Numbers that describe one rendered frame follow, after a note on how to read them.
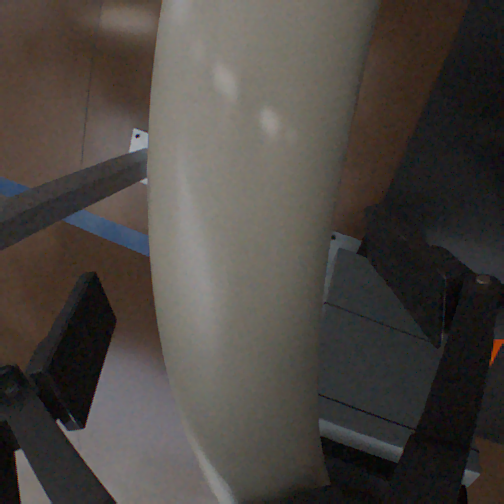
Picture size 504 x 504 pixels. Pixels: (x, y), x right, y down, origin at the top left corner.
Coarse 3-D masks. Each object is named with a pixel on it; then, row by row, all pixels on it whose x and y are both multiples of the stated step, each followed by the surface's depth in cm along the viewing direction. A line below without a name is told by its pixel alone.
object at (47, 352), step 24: (96, 288) 18; (72, 312) 15; (96, 312) 17; (48, 336) 14; (72, 336) 14; (96, 336) 16; (48, 360) 12; (72, 360) 14; (96, 360) 16; (48, 384) 12; (72, 384) 13; (96, 384) 15; (72, 408) 13
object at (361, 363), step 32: (352, 256) 136; (352, 288) 116; (384, 288) 121; (352, 320) 102; (384, 320) 105; (320, 352) 87; (352, 352) 90; (384, 352) 93; (416, 352) 96; (320, 384) 79; (352, 384) 81; (384, 384) 83; (416, 384) 85; (320, 416) 71; (352, 416) 73; (384, 416) 74; (416, 416) 76; (384, 448) 69
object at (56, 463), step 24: (0, 384) 11; (24, 384) 12; (24, 408) 11; (24, 432) 10; (48, 432) 10; (48, 456) 9; (72, 456) 9; (48, 480) 8; (72, 480) 8; (96, 480) 8
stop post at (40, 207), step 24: (144, 144) 146; (96, 168) 118; (120, 168) 124; (144, 168) 137; (24, 192) 93; (48, 192) 97; (72, 192) 102; (96, 192) 114; (0, 216) 82; (24, 216) 87; (48, 216) 96; (0, 240) 82
